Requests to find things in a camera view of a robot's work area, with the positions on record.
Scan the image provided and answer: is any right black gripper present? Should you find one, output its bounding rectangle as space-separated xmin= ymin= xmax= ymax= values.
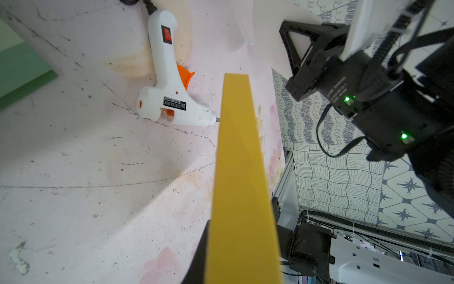
xmin=279 ymin=21 xmax=351 ymax=102

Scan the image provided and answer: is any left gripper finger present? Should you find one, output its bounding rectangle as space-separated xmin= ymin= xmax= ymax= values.
xmin=181 ymin=220 xmax=210 ymax=284

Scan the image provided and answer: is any yellow-top memo pad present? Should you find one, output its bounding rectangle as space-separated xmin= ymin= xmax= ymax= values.
xmin=204 ymin=73 xmax=283 ymax=284

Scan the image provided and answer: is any green memo pad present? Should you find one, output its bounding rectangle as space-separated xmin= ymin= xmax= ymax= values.
xmin=1 ymin=21 xmax=58 ymax=110

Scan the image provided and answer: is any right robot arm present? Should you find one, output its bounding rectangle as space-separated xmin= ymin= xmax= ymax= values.
xmin=273 ymin=60 xmax=454 ymax=250

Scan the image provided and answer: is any white orange glue gun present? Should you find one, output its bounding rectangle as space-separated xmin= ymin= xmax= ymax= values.
xmin=137 ymin=9 xmax=219 ymax=127

